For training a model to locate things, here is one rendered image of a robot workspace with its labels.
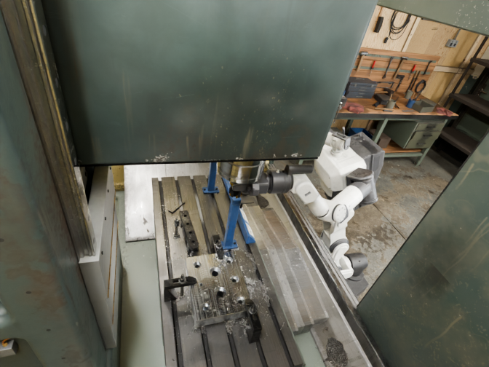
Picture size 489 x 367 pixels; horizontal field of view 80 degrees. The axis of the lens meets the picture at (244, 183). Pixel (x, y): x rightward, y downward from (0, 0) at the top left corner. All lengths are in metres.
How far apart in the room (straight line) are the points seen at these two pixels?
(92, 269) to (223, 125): 0.49
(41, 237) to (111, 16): 0.41
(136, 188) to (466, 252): 1.73
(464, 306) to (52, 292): 1.16
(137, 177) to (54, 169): 1.43
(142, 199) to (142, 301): 0.65
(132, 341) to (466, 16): 1.76
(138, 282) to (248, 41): 1.38
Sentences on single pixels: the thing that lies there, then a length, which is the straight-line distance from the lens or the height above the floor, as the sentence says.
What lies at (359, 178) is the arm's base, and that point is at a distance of 1.43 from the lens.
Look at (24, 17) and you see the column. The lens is 0.57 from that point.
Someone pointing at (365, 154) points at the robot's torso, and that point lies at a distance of 1.60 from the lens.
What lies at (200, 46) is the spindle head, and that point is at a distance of 0.65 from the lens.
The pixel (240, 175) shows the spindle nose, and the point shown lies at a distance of 0.90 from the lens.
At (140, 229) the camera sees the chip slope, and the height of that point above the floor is 0.66.
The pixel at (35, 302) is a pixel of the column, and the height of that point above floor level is 1.45.
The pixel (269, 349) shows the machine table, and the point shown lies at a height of 0.90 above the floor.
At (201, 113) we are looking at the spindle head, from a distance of 0.70.
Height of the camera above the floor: 2.06
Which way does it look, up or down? 37 degrees down
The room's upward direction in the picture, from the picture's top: 11 degrees clockwise
